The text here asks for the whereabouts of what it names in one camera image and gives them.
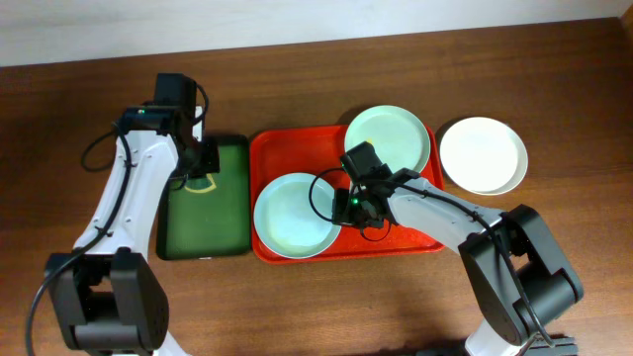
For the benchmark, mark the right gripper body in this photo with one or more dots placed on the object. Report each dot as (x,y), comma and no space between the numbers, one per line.
(341,207)

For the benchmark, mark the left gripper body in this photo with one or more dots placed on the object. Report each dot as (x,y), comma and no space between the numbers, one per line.
(206,156)

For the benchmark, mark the green yellow sponge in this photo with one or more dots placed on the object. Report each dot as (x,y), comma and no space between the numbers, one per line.
(201,185)

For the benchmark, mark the light blue round plate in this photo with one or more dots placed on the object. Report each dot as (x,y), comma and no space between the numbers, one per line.
(291,216)

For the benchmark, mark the white round plate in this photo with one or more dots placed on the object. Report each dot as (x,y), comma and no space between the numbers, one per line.
(483,156)

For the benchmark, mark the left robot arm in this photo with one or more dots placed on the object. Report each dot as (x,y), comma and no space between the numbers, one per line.
(106,299)

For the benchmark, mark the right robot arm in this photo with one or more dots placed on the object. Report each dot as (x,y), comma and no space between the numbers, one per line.
(521,278)

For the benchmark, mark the dark green plastic tray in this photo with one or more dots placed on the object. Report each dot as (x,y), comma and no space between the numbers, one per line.
(197,226)

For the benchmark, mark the red plastic tray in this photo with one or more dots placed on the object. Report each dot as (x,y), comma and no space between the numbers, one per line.
(311,150)

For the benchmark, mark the mint green round plate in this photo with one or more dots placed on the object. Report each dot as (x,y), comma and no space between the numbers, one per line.
(398,136)

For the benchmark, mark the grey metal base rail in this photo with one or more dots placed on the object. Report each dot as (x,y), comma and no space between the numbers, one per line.
(563,346)

